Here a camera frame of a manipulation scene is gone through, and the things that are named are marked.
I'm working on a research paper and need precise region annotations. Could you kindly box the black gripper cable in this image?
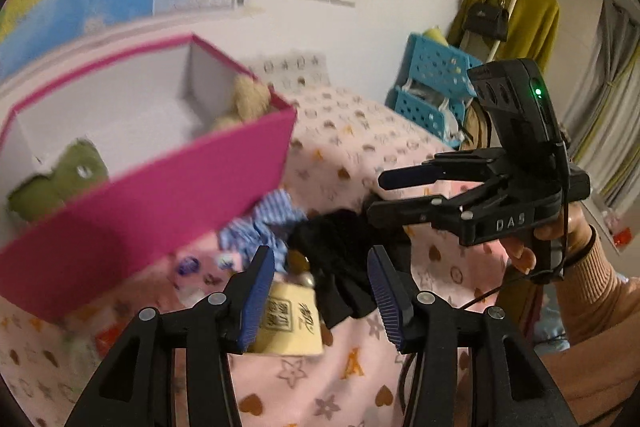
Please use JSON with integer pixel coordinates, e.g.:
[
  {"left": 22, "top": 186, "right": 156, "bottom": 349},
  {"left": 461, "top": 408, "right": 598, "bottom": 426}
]
[{"left": 460, "top": 139, "right": 598, "bottom": 313}]

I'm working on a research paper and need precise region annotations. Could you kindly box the pink cardboard box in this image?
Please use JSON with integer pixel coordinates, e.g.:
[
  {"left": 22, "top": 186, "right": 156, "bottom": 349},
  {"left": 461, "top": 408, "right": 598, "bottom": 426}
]
[{"left": 0, "top": 33, "right": 298, "bottom": 323}]

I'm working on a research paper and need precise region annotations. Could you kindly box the blue checked scrunchie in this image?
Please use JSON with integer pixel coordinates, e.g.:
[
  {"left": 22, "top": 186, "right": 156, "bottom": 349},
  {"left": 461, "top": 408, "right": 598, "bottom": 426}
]
[{"left": 217, "top": 189, "right": 308, "bottom": 270}]

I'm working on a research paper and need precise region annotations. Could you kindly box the black handbag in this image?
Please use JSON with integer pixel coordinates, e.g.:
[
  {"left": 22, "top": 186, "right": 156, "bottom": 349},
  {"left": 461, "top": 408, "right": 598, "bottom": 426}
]
[{"left": 461, "top": 0, "right": 510, "bottom": 42}]

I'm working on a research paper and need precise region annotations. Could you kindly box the grey and green curtain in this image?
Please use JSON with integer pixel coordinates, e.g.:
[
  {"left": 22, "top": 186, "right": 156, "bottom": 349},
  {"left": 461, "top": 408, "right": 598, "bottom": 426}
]
[{"left": 560, "top": 0, "right": 640, "bottom": 212}]

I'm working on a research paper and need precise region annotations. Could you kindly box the person's right hand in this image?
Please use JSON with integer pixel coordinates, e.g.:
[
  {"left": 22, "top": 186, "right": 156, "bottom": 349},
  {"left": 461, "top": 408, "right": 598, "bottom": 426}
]
[{"left": 502, "top": 202, "right": 597, "bottom": 275}]

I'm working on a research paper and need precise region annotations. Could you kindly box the green plush toy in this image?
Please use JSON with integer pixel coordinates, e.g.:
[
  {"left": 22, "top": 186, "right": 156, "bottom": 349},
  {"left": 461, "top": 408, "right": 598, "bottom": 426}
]
[{"left": 7, "top": 138, "right": 110, "bottom": 223}]

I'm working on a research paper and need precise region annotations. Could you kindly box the yellow tissue packet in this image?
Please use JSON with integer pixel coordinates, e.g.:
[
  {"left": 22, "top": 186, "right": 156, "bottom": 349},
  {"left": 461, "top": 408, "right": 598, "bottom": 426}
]
[{"left": 250, "top": 279, "right": 325, "bottom": 356}]

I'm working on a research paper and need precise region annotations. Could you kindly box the brown bag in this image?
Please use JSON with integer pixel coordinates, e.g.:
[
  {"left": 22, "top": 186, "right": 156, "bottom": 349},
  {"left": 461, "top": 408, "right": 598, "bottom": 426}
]
[{"left": 465, "top": 102, "right": 496, "bottom": 148}]

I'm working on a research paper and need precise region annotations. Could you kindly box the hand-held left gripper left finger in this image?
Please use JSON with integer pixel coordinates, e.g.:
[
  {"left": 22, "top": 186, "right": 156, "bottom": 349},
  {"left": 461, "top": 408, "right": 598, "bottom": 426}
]
[{"left": 64, "top": 245, "right": 277, "bottom": 427}]

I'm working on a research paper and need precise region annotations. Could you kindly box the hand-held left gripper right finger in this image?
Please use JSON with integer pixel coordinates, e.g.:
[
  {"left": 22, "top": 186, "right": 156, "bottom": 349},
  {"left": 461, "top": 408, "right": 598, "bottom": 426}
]
[{"left": 366, "top": 245, "right": 576, "bottom": 427}]

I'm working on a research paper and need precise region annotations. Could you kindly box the beige teddy bear plush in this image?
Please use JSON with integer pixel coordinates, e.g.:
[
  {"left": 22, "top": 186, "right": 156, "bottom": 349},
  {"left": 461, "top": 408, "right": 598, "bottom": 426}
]
[{"left": 210, "top": 74, "right": 276, "bottom": 132}]

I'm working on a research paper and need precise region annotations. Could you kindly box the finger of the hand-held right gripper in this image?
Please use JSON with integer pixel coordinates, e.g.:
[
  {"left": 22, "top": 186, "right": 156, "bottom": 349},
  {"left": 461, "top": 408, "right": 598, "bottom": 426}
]
[
  {"left": 366, "top": 183, "right": 502, "bottom": 239},
  {"left": 378, "top": 154, "right": 496, "bottom": 191}
]

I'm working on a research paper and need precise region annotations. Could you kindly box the black scrunchie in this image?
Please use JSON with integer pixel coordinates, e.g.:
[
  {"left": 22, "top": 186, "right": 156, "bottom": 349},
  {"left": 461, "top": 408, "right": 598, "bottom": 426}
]
[{"left": 287, "top": 207, "right": 416, "bottom": 330}]

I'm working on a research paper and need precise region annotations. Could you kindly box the mustard yellow coat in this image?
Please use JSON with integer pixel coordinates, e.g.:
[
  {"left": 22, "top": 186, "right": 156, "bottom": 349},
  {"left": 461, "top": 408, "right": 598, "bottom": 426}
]
[{"left": 446, "top": 0, "right": 561, "bottom": 72}]

